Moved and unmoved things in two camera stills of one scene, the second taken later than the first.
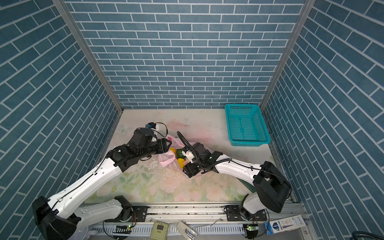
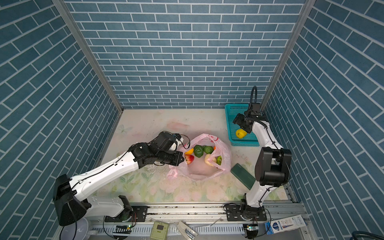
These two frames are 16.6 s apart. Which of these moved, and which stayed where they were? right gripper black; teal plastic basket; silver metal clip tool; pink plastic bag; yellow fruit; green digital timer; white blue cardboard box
Moved: right gripper black; yellow fruit; pink plastic bag
Stayed: teal plastic basket; green digital timer; white blue cardboard box; silver metal clip tool
